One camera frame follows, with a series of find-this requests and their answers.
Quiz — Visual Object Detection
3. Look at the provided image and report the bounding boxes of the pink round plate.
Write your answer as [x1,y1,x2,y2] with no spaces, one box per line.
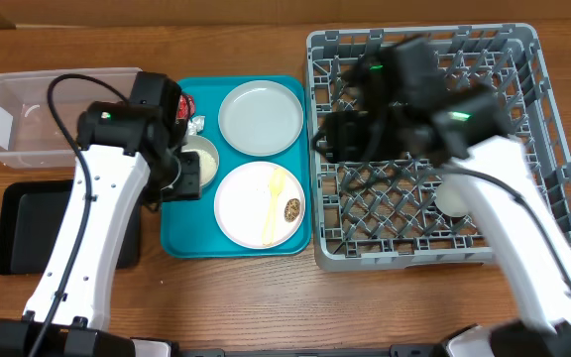
[214,161,306,250]

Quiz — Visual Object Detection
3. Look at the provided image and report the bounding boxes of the yellow plastic spoon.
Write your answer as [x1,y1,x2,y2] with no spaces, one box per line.
[262,168,286,247]

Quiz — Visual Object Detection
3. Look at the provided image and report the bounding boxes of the brown food scrap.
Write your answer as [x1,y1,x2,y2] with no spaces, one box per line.
[284,198,301,222]

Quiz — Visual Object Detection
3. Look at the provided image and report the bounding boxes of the white paper cup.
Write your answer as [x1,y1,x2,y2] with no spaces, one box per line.
[435,181,469,217]

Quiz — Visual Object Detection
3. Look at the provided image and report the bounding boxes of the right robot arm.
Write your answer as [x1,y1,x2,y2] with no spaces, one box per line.
[311,37,571,356]

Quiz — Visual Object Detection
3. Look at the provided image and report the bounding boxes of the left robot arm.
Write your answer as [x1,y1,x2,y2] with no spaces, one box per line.
[0,71,201,357]

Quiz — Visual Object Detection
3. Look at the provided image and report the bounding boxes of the grey dishwasher rack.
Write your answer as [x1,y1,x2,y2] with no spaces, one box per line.
[306,23,571,272]

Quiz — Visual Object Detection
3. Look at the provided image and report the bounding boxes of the grey bowl of rice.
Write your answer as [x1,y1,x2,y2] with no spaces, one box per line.
[182,135,219,187]

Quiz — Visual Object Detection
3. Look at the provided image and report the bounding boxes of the crumpled white wrapper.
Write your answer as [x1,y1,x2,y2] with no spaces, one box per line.
[186,115,205,135]

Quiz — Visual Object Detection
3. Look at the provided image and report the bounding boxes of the teal plastic tray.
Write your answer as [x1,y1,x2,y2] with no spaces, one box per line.
[161,75,312,259]

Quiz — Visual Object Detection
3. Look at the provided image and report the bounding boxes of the red candy wrapper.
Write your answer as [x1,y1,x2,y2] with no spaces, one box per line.
[176,93,196,120]

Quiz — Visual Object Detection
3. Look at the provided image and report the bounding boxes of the grey round plate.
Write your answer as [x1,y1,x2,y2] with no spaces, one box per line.
[218,80,304,157]

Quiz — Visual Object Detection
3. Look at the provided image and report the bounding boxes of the black plastic bin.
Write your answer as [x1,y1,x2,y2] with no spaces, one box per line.
[0,179,142,277]

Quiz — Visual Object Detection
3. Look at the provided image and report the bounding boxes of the clear plastic bin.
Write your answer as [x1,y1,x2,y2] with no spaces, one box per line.
[0,69,119,170]

